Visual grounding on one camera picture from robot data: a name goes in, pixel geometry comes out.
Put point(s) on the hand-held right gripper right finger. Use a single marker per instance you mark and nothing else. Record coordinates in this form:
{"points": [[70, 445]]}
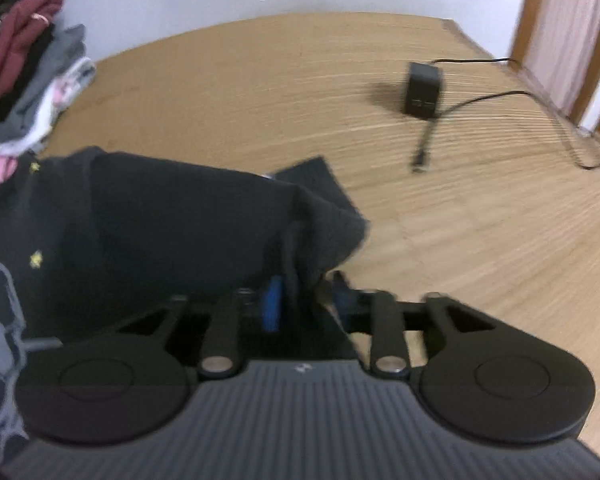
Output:
{"points": [[342, 302]]}

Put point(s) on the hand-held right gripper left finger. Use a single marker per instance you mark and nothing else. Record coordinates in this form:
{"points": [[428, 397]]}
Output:
{"points": [[272, 310]]}

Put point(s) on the black printed T-shirt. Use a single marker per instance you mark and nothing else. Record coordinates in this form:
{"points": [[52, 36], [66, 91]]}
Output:
{"points": [[155, 220]]}

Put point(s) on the stack of folded clothes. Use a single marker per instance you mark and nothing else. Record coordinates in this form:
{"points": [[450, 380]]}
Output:
{"points": [[50, 75]]}

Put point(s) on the black power adapter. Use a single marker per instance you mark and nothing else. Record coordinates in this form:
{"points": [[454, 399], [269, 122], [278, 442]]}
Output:
{"points": [[422, 87]]}

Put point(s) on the white pink printed garment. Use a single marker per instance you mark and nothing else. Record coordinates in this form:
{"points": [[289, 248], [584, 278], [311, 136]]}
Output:
{"points": [[65, 87]]}

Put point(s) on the plain black garment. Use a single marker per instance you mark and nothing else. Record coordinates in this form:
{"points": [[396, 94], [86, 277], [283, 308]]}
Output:
{"points": [[10, 100]]}

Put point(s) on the pale pink door panel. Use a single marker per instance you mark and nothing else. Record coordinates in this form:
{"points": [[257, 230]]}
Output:
{"points": [[565, 25]]}

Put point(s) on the wooden door frame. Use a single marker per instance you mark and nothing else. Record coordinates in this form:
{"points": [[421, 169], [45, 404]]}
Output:
{"points": [[522, 10]]}

